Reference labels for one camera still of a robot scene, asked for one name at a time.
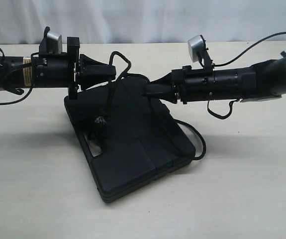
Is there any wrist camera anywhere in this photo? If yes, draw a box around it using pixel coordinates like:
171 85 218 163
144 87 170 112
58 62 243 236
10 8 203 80
188 34 214 71
39 26 63 54

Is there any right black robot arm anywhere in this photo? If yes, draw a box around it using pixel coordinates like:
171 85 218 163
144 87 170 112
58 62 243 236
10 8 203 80
142 52 286 104

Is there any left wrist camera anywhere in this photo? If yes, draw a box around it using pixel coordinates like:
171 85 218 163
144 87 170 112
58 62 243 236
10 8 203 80
39 26 63 54

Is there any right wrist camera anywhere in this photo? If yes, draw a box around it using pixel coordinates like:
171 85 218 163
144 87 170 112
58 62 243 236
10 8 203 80
188 34 214 71

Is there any black plastic carrying case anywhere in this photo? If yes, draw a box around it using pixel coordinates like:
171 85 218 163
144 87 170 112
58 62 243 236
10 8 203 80
64 77 196 203

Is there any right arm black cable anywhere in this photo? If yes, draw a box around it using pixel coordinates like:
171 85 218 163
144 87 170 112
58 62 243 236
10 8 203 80
207 31 286 118

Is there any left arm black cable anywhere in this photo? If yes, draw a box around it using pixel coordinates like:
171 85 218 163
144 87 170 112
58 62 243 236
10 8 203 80
0 37 46 105

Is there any black cord with frayed knot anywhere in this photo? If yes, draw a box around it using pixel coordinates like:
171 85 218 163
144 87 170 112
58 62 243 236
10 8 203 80
88 51 206 161

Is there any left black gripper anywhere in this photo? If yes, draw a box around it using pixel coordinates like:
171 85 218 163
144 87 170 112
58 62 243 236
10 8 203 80
33 37 116 100

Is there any white backdrop curtain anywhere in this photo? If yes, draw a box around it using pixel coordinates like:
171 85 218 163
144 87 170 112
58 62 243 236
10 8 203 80
0 0 286 44

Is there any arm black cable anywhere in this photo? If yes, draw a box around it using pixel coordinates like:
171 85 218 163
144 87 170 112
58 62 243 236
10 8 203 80
207 31 286 118
0 37 46 105

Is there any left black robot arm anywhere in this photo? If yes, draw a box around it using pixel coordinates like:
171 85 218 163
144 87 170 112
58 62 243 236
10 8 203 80
0 33 116 100

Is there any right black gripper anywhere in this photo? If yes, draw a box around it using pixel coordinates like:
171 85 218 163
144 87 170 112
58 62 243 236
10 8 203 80
142 66 232 104

